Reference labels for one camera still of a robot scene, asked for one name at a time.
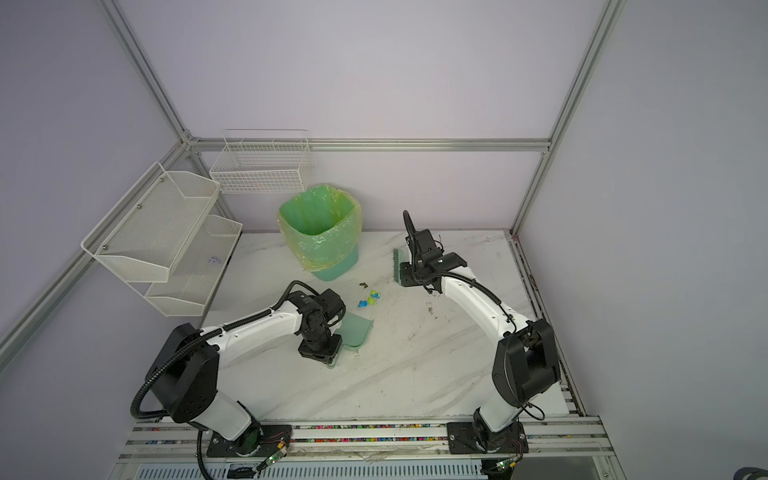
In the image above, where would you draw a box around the green hand brush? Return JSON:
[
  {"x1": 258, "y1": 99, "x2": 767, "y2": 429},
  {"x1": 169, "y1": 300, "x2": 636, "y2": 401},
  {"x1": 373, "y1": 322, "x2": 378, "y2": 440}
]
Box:
[{"x1": 392, "y1": 248, "x2": 401, "y2": 285}]

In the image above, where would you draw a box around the green plastic dustpan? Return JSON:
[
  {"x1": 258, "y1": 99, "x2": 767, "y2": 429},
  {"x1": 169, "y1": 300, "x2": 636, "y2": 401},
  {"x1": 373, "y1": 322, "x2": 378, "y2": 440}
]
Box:
[{"x1": 328, "y1": 313, "x2": 373, "y2": 369}]

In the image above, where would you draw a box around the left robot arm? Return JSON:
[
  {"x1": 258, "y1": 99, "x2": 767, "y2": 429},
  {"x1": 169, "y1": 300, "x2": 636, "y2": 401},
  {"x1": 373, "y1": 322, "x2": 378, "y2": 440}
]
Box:
[{"x1": 130, "y1": 281, "x2": 347, "y2": 457}]

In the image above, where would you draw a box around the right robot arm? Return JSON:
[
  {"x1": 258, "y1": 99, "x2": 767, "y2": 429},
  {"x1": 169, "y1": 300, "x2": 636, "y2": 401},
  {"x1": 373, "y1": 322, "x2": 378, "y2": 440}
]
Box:
[{"x1": 393, "y1": 218, "x2": 561, "y2": 453}]

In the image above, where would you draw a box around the green and blue paper scrap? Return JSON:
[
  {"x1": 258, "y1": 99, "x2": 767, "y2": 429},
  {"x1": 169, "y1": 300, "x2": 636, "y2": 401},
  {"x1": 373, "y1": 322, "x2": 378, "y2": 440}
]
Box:
[{"x1": 357, "y1": 290, "x2": 381, "y2": 308}]

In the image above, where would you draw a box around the green plastic trash bin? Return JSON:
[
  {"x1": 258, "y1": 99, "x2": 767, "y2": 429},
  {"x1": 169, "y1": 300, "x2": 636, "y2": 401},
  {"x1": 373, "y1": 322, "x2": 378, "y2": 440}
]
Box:
[{"x1": 278, "y1": 184, "x2": 364, "y2": 282}]

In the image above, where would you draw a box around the yellow-green bin liner bag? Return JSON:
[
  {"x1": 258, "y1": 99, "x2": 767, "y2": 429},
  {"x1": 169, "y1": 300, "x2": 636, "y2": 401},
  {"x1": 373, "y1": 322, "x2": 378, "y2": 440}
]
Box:
[{"x1": 275, "y1": 183, "x2": 364, "y2": 271}]

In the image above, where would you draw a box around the white mesh two-tier shelf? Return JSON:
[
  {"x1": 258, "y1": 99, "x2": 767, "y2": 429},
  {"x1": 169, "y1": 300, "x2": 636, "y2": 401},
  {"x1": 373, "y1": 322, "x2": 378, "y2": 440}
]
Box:
[{"x1": 81, "y1": 163, "x2": 242, "y2": 317}]

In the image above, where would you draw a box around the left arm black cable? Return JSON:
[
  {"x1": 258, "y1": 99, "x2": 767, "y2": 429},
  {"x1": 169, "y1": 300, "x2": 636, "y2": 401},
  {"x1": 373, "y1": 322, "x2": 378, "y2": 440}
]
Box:
[{"x1": 129, "y1": 279, "x2": 322, "y2": 480}]

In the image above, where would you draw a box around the white wire basket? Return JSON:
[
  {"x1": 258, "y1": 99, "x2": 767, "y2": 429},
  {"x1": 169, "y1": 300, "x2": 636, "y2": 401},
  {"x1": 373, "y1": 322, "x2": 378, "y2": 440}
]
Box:
[{"x1": 210, "y1": 129, "x2": 314, "y2": 194}]

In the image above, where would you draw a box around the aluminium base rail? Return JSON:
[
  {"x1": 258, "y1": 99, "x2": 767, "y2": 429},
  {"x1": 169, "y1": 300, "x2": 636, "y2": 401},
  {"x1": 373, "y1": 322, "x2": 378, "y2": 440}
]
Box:
[{"x1": 110, "y1": 416, "x2": 625, "y2": 479}]

